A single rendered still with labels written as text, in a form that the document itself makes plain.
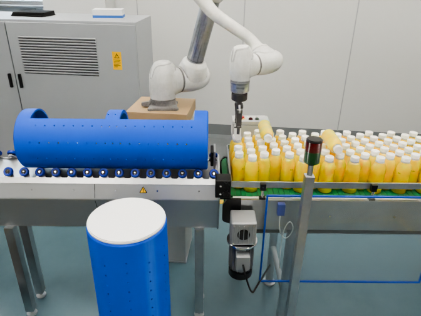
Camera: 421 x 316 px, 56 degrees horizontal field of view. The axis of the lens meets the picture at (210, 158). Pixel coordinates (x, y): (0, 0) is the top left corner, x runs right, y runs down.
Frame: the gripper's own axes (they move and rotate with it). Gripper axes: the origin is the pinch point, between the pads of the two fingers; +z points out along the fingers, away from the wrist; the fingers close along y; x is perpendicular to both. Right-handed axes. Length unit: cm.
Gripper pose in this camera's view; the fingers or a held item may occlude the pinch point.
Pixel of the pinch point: (237, 131)
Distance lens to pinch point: 192.8
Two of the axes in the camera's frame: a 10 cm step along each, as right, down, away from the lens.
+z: -0.2, 9.0, 4.4
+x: 10.0, 0.1, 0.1
